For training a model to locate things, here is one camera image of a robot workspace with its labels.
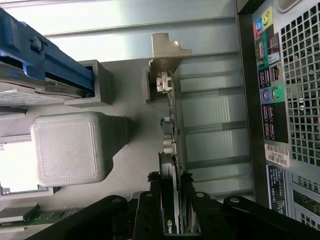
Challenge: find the grey printed parts rack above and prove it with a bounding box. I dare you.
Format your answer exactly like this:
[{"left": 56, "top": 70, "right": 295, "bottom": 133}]
[{"left": 0, "top": 59, "right": 161, "bottom": 226}]

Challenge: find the white barcode sticker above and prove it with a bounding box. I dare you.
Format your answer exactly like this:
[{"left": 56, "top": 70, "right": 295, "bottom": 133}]
[{"left": 264, "top": 143, "right": 291, "bottom": 169}]

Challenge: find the green RAM stick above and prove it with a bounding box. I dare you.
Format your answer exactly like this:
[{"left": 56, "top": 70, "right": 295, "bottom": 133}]
[{"left": 0, "top": 203, "right": 85, "bottom": 230}]

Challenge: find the grey open PC case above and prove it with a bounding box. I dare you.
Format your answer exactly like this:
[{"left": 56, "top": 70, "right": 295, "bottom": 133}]
[{"left": 236, "top": 0, "right": 320, "bottom": 225}]

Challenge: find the hard disk in blue carrier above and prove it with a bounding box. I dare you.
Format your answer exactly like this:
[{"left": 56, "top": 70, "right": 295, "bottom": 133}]
[{"left": 0, "top": 6, "right": 95, "bottom": 107}]

